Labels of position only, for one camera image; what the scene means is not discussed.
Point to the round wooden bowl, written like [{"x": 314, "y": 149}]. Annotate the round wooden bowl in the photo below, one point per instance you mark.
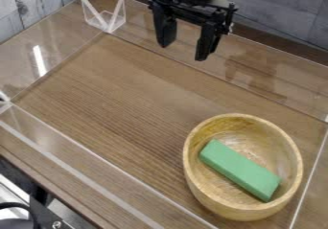
[{"x": 264, "y": 143}]

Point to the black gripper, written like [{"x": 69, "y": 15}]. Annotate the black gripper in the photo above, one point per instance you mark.
[{"x": 215, "y": 12}]

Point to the black metal bracket with screw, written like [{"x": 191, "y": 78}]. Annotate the black metal bracket with screw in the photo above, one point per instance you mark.
[{"x": 47, "y": 219}]

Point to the green rectangular block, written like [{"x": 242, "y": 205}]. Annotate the green rectangular block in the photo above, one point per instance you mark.
[{"x": 252, "y": 177}]

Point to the clear acrylic corner bracket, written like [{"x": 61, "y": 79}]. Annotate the clear acrylic corner bracket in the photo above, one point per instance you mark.
[{"x": 104, "y": 20}]

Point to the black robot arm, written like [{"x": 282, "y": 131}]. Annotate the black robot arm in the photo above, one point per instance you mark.
[{"x": 211, "y": 15}]

